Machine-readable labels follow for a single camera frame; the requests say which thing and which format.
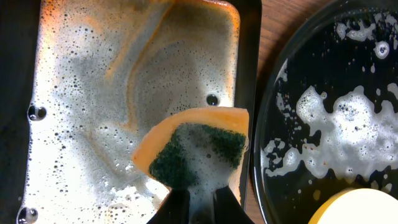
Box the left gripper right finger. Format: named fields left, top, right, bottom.
left=214, top=186, right=254, bottom=224

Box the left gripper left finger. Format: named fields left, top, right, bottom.
left=147, top=189, right=190, bottom=224

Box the yellow green sponge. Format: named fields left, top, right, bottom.
left=131, top=106, right=250, bottom=206

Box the yellow plate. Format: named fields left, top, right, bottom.
left=309, top=189, right=397, bottom=224

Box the black round tray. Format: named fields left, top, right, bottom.
left=253, top=1, right=397, bottom=223

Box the black rectangular soapy tray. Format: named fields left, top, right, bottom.
left=1, top=1, right=262, bottom=223

